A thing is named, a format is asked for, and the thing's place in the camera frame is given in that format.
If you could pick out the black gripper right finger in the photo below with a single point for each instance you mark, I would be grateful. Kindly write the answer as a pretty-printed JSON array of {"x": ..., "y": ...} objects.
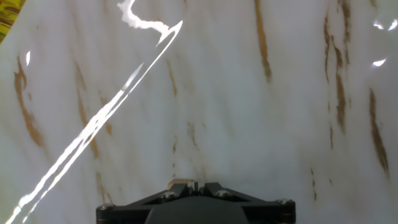
[{"x": 222, "y": 194}]

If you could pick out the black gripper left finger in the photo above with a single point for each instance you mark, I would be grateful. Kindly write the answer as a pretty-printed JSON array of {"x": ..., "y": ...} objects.
[{"x": 168, "y": 194}]

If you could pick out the yellow green painted mat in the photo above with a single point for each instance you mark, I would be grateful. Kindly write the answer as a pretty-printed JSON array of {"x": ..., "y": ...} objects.
[{"x": 7, "y": 15}]

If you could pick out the white marble pattern sheet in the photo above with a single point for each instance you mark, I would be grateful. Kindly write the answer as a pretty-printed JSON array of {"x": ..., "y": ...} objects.
[{"x": 217, "y": 93}]

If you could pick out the small wooden cube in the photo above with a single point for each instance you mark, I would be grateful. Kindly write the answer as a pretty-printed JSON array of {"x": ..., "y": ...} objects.
[{"x": 178, "y": 182}]

